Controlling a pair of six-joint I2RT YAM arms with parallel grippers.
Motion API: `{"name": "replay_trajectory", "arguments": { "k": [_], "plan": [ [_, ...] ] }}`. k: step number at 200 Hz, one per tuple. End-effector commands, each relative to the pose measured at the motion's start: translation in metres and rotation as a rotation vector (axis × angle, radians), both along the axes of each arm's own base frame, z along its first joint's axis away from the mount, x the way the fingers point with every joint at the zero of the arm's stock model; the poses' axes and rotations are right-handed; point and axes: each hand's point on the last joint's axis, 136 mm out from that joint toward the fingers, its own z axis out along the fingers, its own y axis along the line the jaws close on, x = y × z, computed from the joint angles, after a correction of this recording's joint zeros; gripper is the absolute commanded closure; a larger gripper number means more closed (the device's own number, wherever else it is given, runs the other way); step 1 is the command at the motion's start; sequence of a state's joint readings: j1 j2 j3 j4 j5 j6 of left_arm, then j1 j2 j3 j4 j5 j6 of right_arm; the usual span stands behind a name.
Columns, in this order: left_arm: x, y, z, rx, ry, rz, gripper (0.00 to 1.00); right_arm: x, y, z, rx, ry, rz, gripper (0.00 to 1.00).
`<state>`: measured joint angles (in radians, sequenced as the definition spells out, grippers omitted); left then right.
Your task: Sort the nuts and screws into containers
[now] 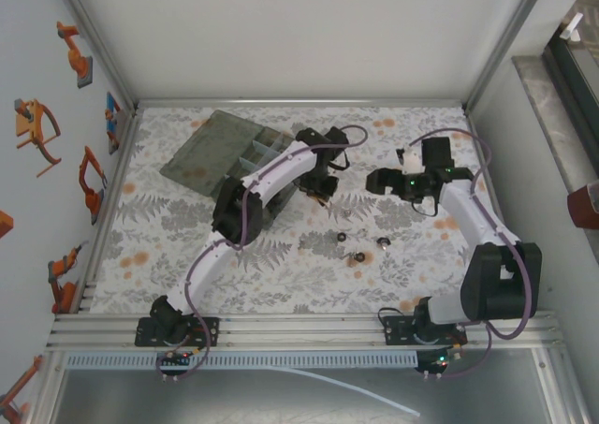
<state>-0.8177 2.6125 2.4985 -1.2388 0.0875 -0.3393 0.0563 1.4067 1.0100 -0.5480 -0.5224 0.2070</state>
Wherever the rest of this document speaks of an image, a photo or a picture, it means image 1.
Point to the black hex nut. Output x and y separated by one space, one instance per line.
359 256
383 243
340 237

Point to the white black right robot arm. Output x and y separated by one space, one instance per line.
468 209

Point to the small silver fastener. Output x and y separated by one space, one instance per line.
346 213

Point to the floral print table mat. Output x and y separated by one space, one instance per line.
374 293

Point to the clear plastic compartment organizer box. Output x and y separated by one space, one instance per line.
210 148

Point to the grey stone ledge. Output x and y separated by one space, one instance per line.
538 96

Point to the brown object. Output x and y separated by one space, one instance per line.
585 209

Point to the blue orange machine sticker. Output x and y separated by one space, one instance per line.
112 120

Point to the orange claw machine sticker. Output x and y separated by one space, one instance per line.
33 129

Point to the orange block sticker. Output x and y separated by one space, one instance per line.
4 225

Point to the thin aluminium frame rail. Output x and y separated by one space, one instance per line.
304 103

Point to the thin aluminium side rail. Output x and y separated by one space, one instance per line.
497 209

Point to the wide aluminium frame rail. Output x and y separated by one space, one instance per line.
304 330

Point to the aluminium frame post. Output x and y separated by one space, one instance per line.
101 45
501 45

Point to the dark window frame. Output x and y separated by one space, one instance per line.
575 77

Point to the grooved aluminium side rail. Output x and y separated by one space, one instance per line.
121 162

